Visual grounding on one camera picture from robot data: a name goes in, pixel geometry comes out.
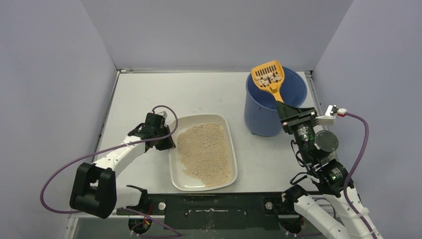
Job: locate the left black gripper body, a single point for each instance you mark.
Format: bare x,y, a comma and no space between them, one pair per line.
163,142

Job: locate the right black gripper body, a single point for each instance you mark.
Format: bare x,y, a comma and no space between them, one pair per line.
297,116

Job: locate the blue plastic bucket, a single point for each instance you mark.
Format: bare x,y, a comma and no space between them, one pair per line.
260,114

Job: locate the white litter box tray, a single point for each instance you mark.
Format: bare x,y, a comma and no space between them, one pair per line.
181,180

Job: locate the yellow litter scoop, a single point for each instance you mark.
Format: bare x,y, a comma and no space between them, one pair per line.
269,77

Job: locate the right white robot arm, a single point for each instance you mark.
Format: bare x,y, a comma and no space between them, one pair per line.
332,179

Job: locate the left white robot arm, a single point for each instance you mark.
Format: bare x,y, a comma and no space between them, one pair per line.
95,190

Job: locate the beige cat litter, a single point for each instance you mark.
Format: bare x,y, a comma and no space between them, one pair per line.
204,153

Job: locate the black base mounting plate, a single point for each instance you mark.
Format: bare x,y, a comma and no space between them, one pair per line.
223,211

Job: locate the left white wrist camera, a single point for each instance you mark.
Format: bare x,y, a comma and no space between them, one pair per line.
163,114

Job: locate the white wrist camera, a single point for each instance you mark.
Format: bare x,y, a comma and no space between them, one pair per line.
163,114
331,114

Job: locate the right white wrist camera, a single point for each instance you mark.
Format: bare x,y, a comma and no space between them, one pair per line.
331,114

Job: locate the aluminium table frame rail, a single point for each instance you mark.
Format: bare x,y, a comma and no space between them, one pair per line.
316,99

